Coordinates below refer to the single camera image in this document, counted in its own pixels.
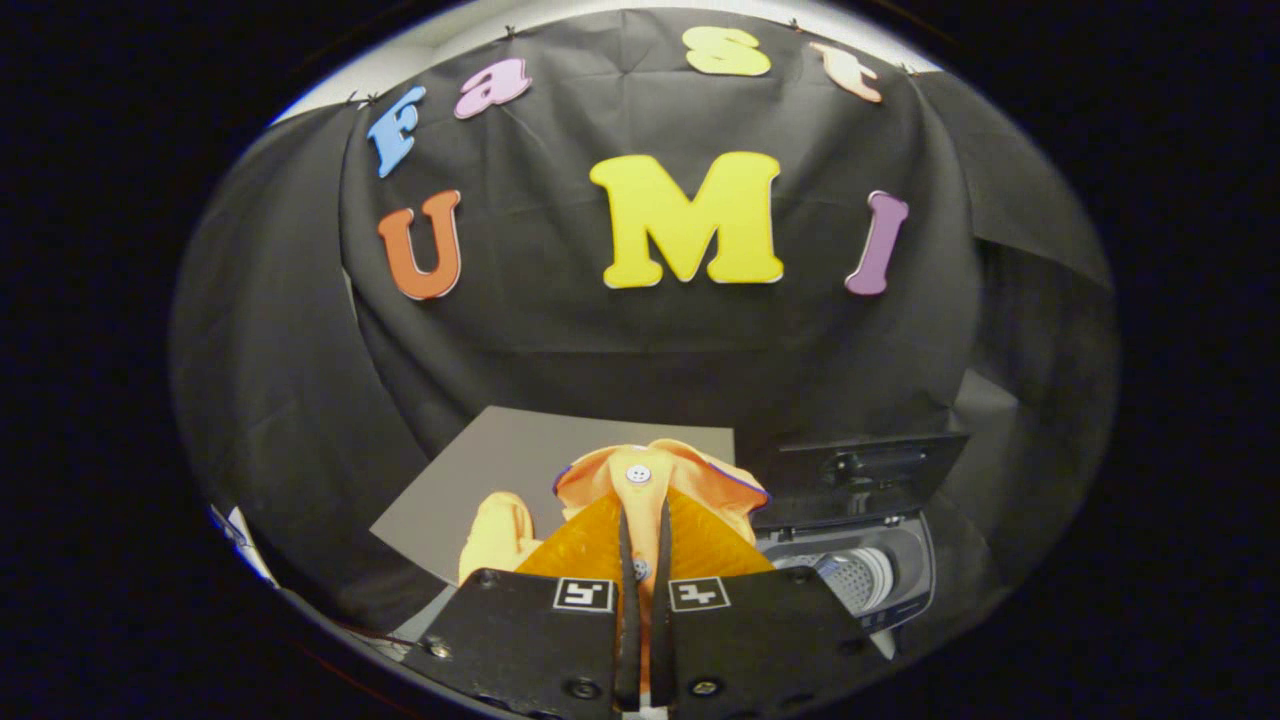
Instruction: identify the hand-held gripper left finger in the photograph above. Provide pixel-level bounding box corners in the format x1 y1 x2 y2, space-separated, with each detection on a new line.
405 490 641 716

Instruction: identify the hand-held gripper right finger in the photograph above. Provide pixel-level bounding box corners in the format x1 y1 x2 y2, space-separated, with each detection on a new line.
650 488 896 716

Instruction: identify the orange shirt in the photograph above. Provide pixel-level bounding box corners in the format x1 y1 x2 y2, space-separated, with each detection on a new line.
458 438 771 691

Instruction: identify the grey washing machine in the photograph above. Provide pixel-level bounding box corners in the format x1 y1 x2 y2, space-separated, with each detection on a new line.
755 510 936 636

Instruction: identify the dark washing machine lid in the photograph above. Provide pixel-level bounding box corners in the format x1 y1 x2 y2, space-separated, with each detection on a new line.
750 432 971 529

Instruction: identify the grey cabinet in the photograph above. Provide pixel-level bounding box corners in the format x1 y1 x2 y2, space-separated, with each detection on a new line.
370 405 736 641

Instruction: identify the white blue object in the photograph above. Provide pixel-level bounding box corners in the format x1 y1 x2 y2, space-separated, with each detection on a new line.
208 503 279 586

